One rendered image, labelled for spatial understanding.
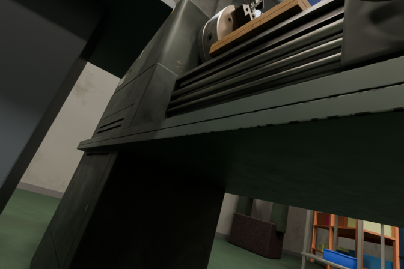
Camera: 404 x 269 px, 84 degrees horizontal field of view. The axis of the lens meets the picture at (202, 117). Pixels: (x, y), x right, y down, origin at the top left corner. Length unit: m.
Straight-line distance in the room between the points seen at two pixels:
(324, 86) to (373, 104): 0.04
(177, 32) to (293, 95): 0.78
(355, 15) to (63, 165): 3.67
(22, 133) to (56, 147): 3.33
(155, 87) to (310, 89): 0.66
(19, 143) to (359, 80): 0.43
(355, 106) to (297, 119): 0.04
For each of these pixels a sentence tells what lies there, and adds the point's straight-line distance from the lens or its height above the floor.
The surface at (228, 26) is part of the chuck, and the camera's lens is 0.93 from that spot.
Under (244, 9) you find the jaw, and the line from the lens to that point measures 0.98.
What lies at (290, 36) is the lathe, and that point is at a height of 0.81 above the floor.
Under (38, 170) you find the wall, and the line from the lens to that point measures 3.76.
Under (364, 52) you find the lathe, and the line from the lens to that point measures 0.28.
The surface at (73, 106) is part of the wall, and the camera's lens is 3.85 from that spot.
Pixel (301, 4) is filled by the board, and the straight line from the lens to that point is 0.57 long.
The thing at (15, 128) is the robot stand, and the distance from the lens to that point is 0.43.
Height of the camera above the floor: 0.43
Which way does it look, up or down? 21 degrees up
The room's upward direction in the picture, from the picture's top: 17 degrees clockwise
